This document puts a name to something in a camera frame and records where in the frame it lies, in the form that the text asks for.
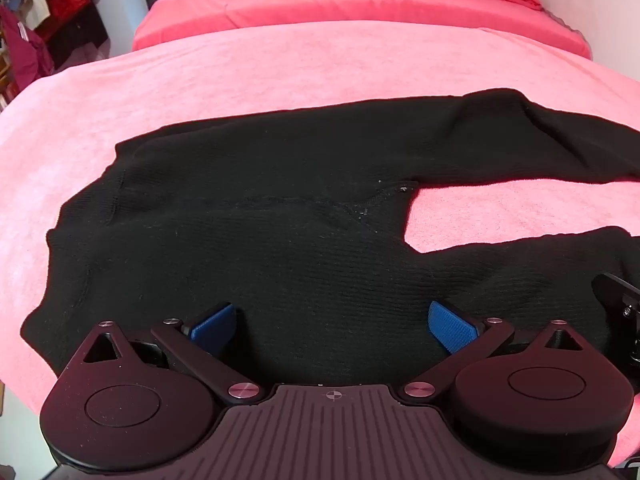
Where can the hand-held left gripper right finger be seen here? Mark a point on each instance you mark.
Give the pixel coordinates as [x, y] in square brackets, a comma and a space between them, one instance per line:
[450, 332]

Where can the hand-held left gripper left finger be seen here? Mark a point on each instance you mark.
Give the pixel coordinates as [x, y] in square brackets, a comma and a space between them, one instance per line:
[215, 329]

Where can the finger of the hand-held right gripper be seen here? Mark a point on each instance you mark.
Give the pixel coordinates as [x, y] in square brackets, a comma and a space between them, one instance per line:
[617, 290]

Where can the black pants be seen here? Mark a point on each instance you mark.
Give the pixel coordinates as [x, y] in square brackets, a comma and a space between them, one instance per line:
[275, 235]

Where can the row of hanging clothes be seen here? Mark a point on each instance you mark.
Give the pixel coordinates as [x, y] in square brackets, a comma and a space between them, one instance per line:
[65, 5]

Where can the red bed sheet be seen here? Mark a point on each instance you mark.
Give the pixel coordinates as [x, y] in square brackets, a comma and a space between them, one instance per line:
[325, 5]

